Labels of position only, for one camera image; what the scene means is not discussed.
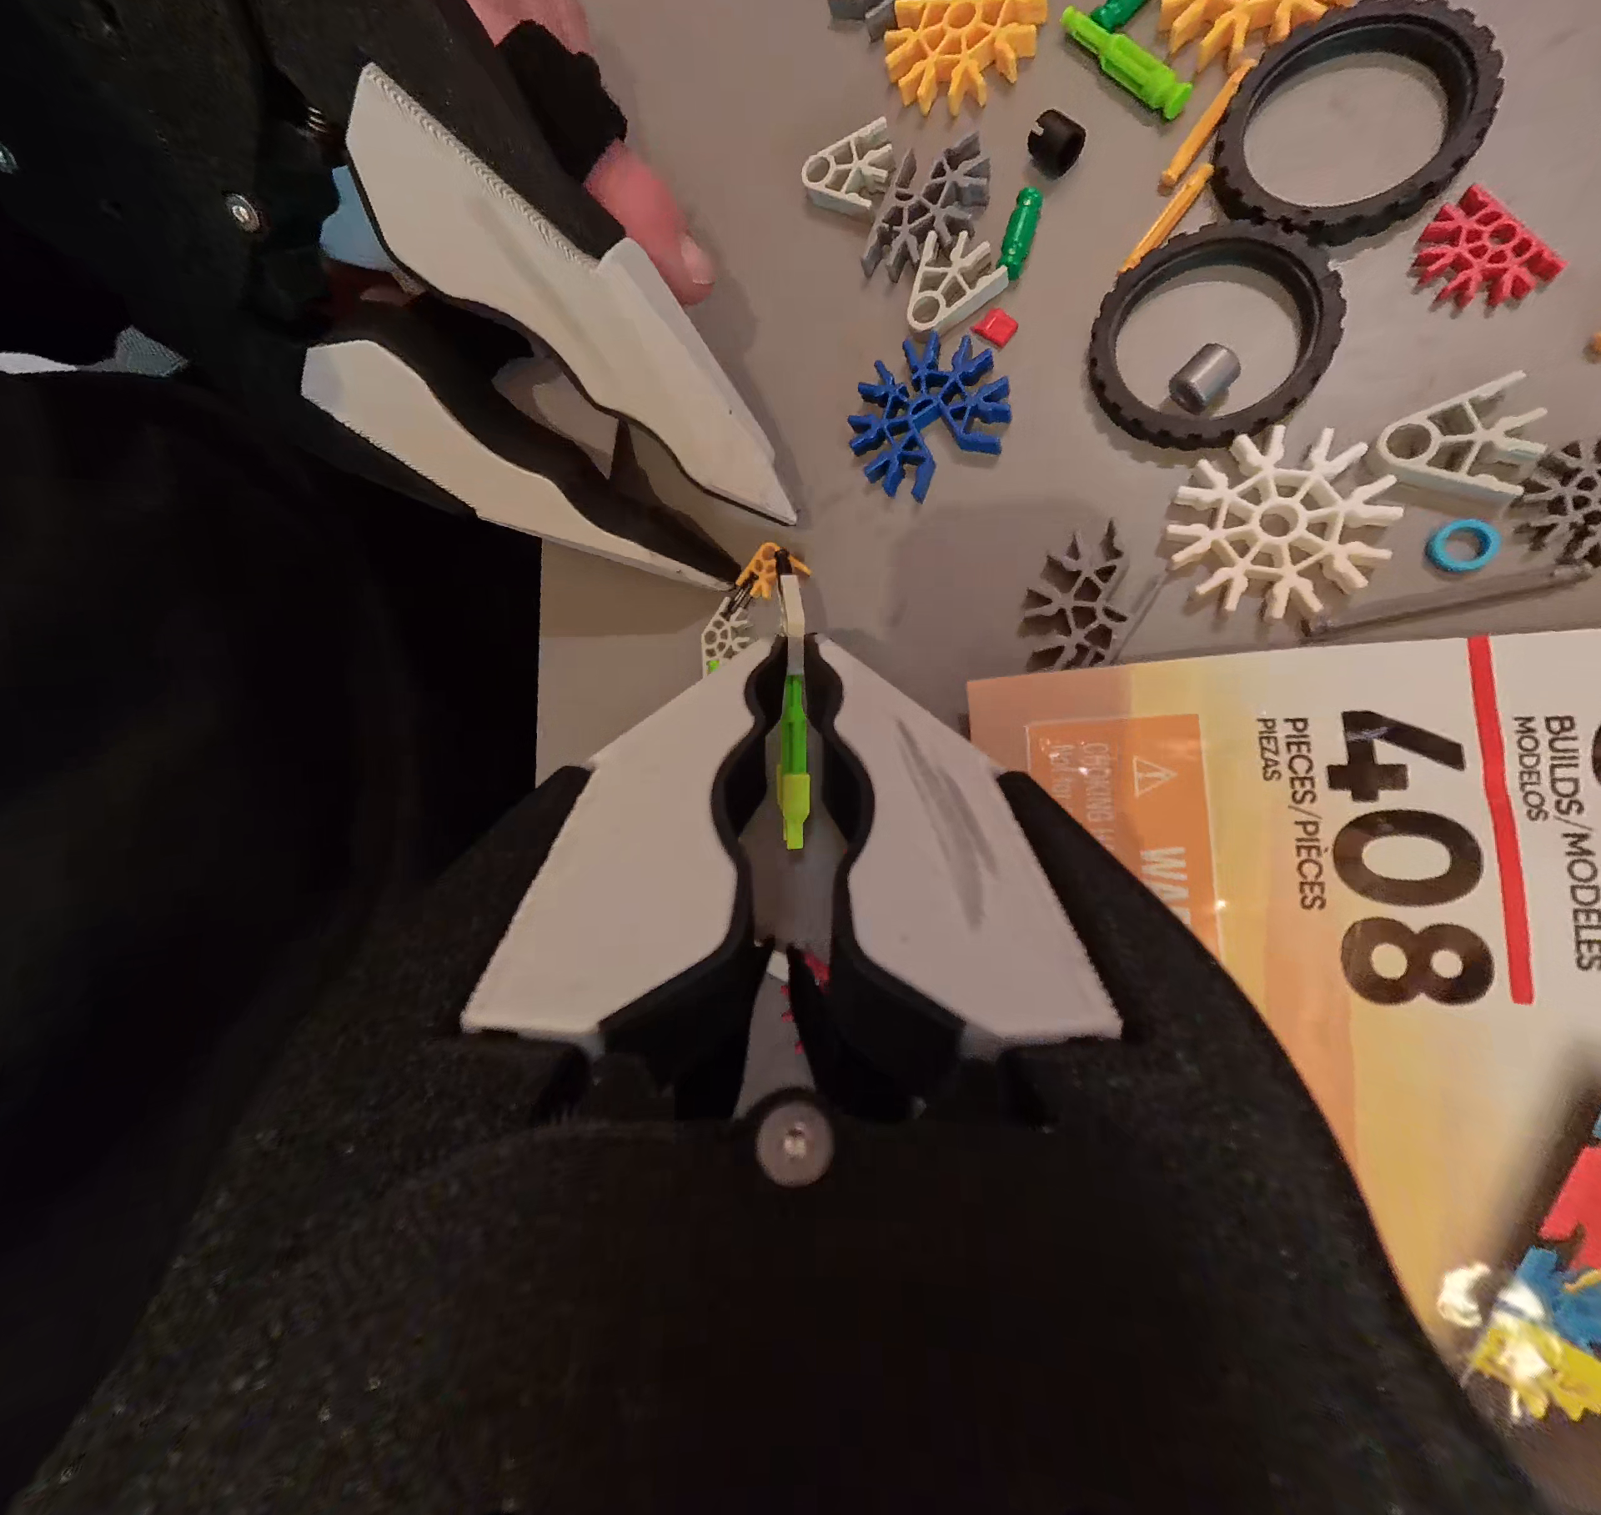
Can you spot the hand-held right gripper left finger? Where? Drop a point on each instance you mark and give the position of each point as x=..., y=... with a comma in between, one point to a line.
x=613, y=903

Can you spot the grey spacer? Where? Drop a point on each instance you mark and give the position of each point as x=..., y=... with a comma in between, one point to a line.
x=1203, y=380

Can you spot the black clip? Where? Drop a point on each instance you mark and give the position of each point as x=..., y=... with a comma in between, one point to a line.
x=1056, y=144

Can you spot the small red clip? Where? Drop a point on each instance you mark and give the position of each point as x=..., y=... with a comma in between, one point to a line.
x=994, y=326

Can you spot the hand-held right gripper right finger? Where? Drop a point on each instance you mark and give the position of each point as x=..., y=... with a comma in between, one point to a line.
x=976, y=916

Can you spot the small yellow connector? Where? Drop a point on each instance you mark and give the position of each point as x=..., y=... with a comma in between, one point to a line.
x=756, y=572

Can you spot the small dark snowflake connector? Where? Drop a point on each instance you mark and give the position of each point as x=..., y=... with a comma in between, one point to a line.
x=1563, y=502

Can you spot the short yellow rod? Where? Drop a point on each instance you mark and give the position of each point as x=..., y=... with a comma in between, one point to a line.
x=1207, y=125
x=1166, y=219

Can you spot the lime green rod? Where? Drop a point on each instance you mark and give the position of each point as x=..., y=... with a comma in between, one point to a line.
x=1126, y=66

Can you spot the light grey fan connector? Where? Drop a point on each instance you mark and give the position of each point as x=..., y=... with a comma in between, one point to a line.
x=932, y=303
x=1400, y=453
x=831, y=172

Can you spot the person's left hand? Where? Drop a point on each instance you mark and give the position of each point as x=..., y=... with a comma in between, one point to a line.
x=637, y=216

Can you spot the red half connector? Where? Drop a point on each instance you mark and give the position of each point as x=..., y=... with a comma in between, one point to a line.
x=1488, y=251

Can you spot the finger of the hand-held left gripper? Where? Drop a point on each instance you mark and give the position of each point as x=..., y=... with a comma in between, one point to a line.
x=499, y=216
x=424, y=415

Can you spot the white snowflake connector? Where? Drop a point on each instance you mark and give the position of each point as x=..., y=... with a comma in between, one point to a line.
x=1278, y=525

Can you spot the blue connector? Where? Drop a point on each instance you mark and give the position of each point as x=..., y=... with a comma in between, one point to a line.
x=925, y=410

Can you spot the thin grey rod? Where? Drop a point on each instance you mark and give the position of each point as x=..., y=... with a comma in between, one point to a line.
x=1451, y=600

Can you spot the black tyre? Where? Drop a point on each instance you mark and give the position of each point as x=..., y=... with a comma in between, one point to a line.
x=1107, y=352
x=1486, y=78

